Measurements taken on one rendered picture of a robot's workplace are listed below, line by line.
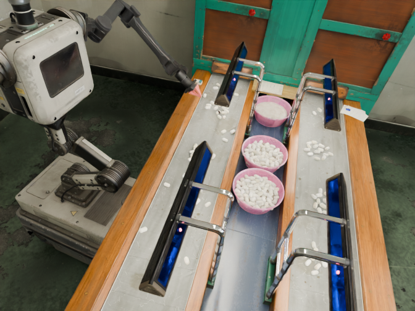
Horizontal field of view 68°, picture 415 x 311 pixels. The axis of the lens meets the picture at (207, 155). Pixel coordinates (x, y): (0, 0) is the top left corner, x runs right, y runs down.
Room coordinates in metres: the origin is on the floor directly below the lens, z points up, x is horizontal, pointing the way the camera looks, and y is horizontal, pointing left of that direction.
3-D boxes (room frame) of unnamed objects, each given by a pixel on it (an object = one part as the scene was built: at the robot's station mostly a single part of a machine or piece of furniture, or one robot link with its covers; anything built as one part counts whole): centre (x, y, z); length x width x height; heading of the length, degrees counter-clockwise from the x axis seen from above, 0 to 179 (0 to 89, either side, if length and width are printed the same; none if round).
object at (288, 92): (1.93, -0.43, 0.77); 0.33 x 0.15 x 0.01; 81
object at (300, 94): (1.51, -0.56, 0.90); 0.20 x 0.19 x 0.45; 171
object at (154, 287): (0.63, 0.07, 1.08); 0.62 x 0.08 x 0.07; 171
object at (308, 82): (1.92, -0.78, 0.83); 0.30 x 0.06 x 0.07; 81
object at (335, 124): (1.50, -0.64, 1.08); 0.62 x 0.08 x 0.07; 171
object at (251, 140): (1.28, -0.32, 0.72); 0.27 x 0.27 x 0.10
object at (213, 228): (0.62, -0.01, 0.90); 0.20 x 0.19 x 0.45; 171
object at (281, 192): (1.00, -0.28, 0.72); 0.27 x 0.27 x 0.10
